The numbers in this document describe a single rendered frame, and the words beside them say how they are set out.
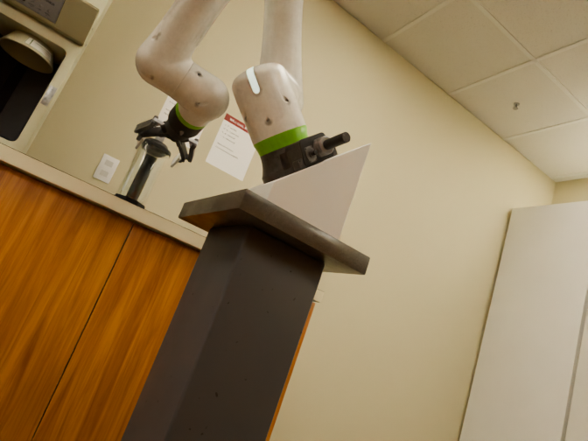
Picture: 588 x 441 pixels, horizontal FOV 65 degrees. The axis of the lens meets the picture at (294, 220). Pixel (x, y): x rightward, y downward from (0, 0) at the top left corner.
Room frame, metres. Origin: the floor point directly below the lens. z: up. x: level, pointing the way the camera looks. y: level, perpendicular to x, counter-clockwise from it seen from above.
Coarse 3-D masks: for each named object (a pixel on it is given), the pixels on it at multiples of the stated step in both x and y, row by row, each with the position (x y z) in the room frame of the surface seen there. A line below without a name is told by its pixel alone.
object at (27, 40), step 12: (12, 36) 1.37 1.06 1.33; (24, 36) 1.38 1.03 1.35; (12, 48) 1.47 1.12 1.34; (24, 48) 1.49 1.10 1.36; (36, 48) 1.39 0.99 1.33; (48, 48) 1.43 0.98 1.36; (24, 60) 1.52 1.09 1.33; (36, 60) 1.52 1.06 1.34; (48, 60) 1.44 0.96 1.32; (48, 72) 1.52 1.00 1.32
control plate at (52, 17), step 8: (16, 0) 1.30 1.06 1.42; (40, 0) 1.30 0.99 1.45; (48, 0) 1.30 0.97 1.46; (56, 0) 1.30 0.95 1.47; (64, 0) 1.30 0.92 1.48; (32, 8) 1.31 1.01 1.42; (40, 8) 1.31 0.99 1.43; (48, 8) 1.31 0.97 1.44; (56, 8) 1.31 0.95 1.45; (48, 16) 1.33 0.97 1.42; (56, 16) 1.33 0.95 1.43
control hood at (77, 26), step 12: (12, 0) 1.30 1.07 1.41; (72, 0) 1.30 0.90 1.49; (84, 0) 1.30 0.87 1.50; (60, 12) 1.33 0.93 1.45; (72, 12) 1.33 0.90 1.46; (84, 12) 1.33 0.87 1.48; (96, 12) 1.33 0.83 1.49; (48, 24) 1.36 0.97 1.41; (60, 24) 1.35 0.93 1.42; (72, 24) 1.35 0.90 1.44; (84, 24) 1.35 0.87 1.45; (72, 36) 1.38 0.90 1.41; (84, 36) 1.38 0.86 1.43
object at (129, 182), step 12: (144, 144) 1.39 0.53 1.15; (144, 156) 1.38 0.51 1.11; (156, 156) 1.39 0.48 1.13; (168, 156) 1.43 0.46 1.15; (132, 168) 1.39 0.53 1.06; (144, 168) 1.39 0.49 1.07; (156, 168) 1.41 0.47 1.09; (132, 180) 1.38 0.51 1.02; (144, 180) 1.39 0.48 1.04; (120, 192) 1.39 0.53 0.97; (132, 192) 1.39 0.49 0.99; (144, 192) 1.41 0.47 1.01; (144, 204) 1.44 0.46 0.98
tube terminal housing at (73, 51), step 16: (0, 0) 1.31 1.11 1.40; (96, 0) 1.41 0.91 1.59; (112, 0) 1.51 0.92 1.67; (0, 16) 1.34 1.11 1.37; (16, 16) 1.33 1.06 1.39; (0, 32) 1.46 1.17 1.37; (32, 32) 1.37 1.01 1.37; (48, 32) 1.38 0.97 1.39; (64, 48) 1.40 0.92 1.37; (80, 48) 1.42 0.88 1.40; (64, 64) 1.41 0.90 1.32; (64, 80) 1.45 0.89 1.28; (48, 112) 1.50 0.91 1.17; (32, 128) 1.42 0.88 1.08; (16, 144) 1.41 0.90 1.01
